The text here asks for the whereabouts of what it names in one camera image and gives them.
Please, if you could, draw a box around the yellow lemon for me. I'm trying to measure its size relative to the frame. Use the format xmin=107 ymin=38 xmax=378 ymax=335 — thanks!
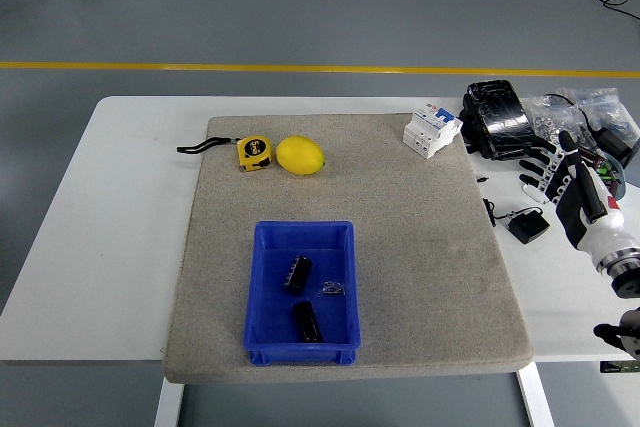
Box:
xmin=275 ymin=135 xmax=327 ymax=177

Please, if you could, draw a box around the clear bag of metal nuts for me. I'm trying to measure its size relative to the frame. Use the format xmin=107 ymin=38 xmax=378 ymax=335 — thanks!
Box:
xmin=524 ymin=94 xmax=591 ymax=148

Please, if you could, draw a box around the black device in plastic wrap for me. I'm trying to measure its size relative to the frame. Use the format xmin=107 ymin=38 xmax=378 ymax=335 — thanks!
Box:
xmin=459 ymin=79 xmax=545 ymax=162

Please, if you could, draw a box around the black cylindrical battery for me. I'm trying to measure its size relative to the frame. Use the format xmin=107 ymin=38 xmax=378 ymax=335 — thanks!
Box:
xmin=282 ymin=254 xmax=315 ymax=297
xmin=291 ymin=300 xmax=325 ymax=344
xmin=578 ymin=146 xmax=607 ymax=169

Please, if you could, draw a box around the large black power adapter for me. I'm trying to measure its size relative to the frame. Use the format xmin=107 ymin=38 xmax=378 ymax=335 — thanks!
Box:
xmin=594 ymin=126 xmax=640 ymax=168

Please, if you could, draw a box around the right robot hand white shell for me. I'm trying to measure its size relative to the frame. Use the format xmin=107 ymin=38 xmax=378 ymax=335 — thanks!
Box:
xmin=518 ymin=129 xmax=640 ymax=268

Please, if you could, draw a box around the white circuit breaker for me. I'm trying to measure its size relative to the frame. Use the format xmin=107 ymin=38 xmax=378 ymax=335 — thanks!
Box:
xmin=402 ymin=101 xmax=464 ymax=160

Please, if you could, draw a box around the light blue bowl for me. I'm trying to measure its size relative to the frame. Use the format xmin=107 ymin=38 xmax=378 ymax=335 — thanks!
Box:
xmin=597 ymin=146 xmax=628 ymax=201

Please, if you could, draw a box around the thin black adapter cord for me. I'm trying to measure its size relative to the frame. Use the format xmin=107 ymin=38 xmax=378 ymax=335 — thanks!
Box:
xmin=482 ymin=196 xmax=544 ymax=228

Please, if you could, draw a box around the white table leg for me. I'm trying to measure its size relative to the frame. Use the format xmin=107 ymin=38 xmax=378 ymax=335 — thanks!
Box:
xmin=153 ymin=377 xmax=185 ymax=427
xmin=517 ymin=362 xmax=555 ymax=427

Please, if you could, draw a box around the grey-brown mat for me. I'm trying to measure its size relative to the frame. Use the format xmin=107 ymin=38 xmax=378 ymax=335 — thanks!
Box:
xmin=162 ymin=113 xmax=534 ymax=385

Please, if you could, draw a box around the yellow tape measure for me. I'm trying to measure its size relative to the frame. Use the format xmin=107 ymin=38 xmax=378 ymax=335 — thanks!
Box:
xmin=176 ymin=134 xmax=275 ymax=173

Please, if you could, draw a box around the white table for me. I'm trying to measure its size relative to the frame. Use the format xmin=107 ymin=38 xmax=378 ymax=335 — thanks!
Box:
xmin=0 ymin=95 xmax=640 ymax=367

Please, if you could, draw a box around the blue plastic box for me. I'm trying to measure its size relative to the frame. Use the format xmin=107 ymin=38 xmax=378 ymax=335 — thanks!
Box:
xmin=243 ymin=219 xmax=363 ymax=366

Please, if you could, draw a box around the clear bag of small parts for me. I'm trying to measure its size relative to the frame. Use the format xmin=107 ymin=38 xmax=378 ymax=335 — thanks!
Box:
xmin=557 ymin=86 xmax=640 ymax=143

